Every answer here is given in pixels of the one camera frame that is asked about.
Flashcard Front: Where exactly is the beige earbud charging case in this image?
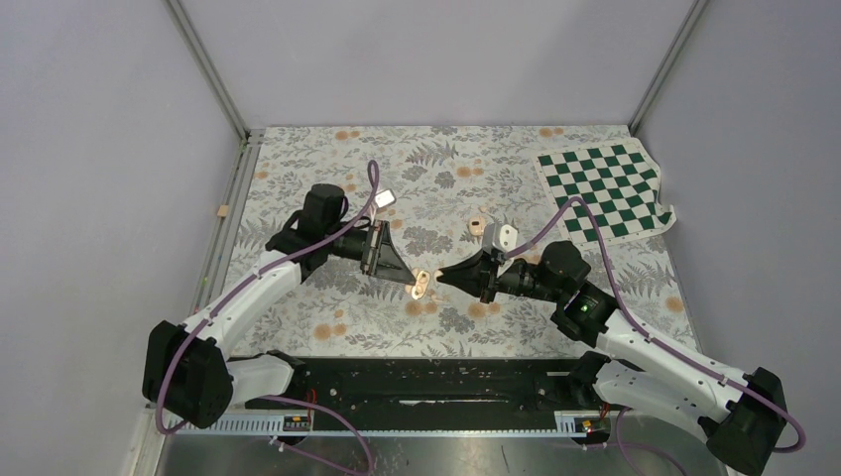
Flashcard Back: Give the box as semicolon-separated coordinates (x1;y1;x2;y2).
408;270;431;300

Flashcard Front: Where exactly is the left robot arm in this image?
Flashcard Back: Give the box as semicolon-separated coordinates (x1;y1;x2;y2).
141;183;416;433

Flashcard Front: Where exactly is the green white checkerboard sheet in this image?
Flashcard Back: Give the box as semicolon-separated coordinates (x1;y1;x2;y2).
534;138;677;250

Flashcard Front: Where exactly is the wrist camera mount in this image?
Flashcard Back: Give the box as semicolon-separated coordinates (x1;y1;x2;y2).
368;189;397;219
481;222;519;253

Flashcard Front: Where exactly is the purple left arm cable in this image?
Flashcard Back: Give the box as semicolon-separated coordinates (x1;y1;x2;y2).
155;160;381;436

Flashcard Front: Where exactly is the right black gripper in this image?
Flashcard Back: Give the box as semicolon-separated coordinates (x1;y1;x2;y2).
438;246;565;303

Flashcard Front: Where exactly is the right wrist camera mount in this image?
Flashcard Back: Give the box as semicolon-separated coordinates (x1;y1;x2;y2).
481;222;519;253

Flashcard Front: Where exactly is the beige square case with earbud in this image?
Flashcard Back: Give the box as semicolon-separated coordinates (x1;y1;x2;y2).
467;217;486;237

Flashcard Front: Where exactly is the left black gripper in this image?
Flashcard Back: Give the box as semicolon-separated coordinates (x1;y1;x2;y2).
325;220;417;286

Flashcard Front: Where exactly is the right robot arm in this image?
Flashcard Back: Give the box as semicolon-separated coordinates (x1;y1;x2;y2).
438;241;786;475

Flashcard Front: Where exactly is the floral patterned table mat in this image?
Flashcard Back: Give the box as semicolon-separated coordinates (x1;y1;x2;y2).
226;126;697;358

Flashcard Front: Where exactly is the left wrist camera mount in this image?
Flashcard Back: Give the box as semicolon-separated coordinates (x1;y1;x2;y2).
368;189;397;219

